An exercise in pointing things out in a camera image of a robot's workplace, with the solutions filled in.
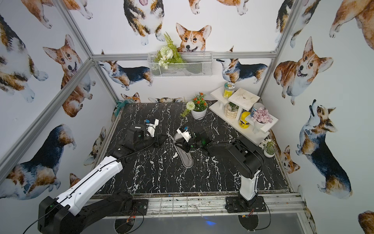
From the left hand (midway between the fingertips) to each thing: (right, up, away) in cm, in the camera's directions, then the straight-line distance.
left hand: (167, 132), depth 77 cm
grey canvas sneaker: (+10, -16, +11) cm, 22 cm away
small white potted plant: (+58, -9, +9) cm, 59 cm away
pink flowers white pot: (+51, +8, +2) cm, 51 cm away
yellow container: (+47, +3, +22) cm, 53 cm away
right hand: (+5, -4, +11) cm, 13 cm away
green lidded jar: (+37, +26, +21) cm, 50 cm away
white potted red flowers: (+16, +15, +26) cm, 35 cm away
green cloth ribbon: (-48, +18, +44) cm, 67 cm away
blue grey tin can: (+51, +14, +9) cm, 53 cm away
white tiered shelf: (+46, +19, +16) cm, 52 cm away
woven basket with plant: (+41, +12, +30) cm, 52 cm away
